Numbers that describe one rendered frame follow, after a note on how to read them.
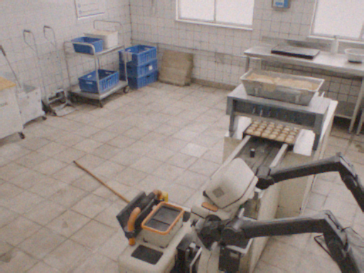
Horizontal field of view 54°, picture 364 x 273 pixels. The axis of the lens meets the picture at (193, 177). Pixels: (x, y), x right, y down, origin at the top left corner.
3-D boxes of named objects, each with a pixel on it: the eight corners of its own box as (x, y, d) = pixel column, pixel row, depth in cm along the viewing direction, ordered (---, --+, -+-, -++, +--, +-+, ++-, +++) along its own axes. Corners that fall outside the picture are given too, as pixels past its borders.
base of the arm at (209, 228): (207, 216, 153) (195, 233, 144) (222, 212, 148) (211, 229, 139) (217, 232, 155) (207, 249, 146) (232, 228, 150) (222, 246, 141)
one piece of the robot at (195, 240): (190, 242, 152) (195, 224, 146) (195, 235, 156) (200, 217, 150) (212, 252, 150) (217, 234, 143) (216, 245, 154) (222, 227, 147)
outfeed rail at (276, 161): (314, 97, 368) (316, 91, 364) (317, 98, 367) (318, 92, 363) (252, 200, 216) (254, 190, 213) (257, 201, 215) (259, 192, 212)
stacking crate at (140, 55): (138, 55, 660) (138, 44, 649) (156, 58, 645) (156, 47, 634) (119, 62, 615) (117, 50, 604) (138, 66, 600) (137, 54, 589)
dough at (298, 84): (252, 78, 286) (252, 70, 283) (320, 89, 267) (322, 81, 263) (240, 87, 266) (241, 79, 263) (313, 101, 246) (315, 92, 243)
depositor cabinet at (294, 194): (259, 156, 431) (269, 89, 385) (319, 171, 405) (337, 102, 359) (217, 215, 335) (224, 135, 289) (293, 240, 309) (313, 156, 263)
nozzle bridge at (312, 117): (237, 121, 314) (241, 83, 295) (321, 138, 288) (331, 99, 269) (223, 135, 289) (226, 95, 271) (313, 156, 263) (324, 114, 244)
